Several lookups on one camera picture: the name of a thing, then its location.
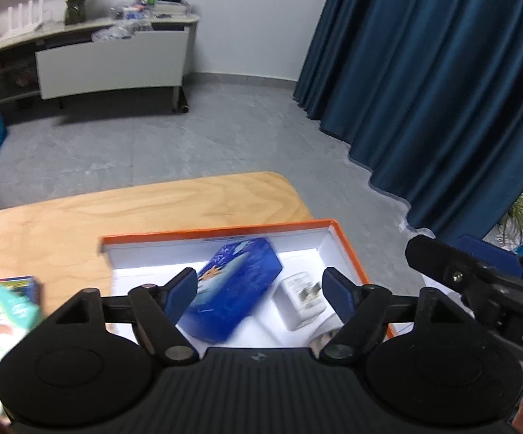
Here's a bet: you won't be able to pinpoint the orange cardboard box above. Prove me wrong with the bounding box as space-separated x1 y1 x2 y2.
98 219 398 349

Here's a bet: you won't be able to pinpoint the clear packets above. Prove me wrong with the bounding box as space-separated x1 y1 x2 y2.
112 2 153 21

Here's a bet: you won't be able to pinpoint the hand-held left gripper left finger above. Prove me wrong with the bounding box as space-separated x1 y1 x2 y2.
53 268 199 366

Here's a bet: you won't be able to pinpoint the stack of books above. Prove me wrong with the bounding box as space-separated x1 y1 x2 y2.
153 1 192 16

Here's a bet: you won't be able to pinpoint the red card box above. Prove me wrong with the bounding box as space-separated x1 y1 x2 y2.
0 276 45 303

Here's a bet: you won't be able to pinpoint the clear plastic bags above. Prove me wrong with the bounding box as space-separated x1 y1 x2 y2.
92 20 153 42

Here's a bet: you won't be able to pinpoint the blue curtain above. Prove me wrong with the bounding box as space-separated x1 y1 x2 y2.
293 0 523 254

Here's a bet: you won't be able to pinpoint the blue box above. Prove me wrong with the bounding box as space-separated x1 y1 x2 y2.
177 236 284 344

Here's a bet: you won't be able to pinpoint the white plug adapter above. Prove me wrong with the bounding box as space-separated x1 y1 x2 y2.
273 271 328 331

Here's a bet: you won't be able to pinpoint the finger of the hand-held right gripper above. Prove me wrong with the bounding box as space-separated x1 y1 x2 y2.
405 234 493 299
458 234 523 281

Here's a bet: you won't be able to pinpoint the television cabinet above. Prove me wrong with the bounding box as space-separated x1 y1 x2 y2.
0 9 201 114

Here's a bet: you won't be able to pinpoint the white router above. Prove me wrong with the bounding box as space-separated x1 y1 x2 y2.
0 0 47 37

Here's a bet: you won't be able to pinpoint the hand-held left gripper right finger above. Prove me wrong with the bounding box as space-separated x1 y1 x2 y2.
320 267 477 365

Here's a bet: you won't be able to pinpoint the glass vase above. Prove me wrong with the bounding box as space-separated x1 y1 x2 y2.
64 0 87 25

